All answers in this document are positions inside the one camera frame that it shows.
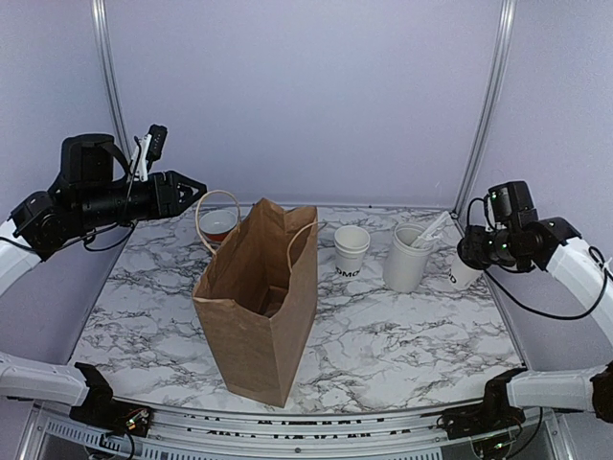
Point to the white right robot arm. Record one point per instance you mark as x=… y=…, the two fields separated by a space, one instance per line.
x=554 y=246

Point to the left aluminium frame post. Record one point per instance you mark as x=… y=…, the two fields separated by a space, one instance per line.
x=104 y=48

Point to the aluminium frame post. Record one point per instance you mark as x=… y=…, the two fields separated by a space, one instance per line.
x=104 y=48
x=498 y=67

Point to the red paper bowl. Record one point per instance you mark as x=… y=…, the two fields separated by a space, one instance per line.
x=217 y=224

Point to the aluminium front rail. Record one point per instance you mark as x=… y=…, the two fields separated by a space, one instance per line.
x=183 y=433

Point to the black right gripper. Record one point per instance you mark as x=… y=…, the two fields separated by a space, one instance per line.
x=472 y=248

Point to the white paper cup stack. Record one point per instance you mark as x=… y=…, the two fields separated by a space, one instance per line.
x=351 y=243

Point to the brown paper takeout bag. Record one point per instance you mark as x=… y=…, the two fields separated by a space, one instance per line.
x=257 y=298

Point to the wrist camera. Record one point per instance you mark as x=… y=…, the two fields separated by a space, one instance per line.
x=507 y=207
x=93 y=160

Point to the white wrapped stirrer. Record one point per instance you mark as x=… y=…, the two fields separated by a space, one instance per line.
x=434 y=232

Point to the right aluminium frame post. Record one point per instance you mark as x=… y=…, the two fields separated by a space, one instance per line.
x=498 y=67

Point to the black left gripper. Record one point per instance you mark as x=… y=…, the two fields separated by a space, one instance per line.
x=170 y=187

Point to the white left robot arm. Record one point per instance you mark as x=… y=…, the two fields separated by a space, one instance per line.
x=50 y=273

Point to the white ribbed holder cup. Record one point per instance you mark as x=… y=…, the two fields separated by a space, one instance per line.
x=405 y=263

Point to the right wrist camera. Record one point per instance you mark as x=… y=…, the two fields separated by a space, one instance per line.
x=507 y=207

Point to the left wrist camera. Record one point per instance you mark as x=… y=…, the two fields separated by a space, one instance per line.
x=93 y=160

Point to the white paper coffee cup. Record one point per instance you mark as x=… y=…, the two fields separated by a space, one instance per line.
x=461 y=276

